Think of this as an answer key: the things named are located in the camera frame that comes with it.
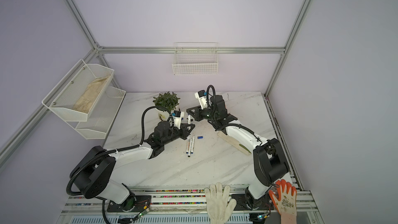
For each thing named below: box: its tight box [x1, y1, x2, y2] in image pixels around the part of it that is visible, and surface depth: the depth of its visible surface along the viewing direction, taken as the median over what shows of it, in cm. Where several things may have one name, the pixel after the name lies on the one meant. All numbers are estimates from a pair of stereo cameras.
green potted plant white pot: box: [152, 91, 181, 122], surface depth 95 cm
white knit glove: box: [204, 182, 237, 224], surface depth 75 cm
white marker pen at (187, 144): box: [186, 135, 190, 154], surface depth 93 cm
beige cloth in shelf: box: [72, 75, 111, 114], surface depth 81 cm
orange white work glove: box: [268, 178, 297, 224], surface depth 74 cm
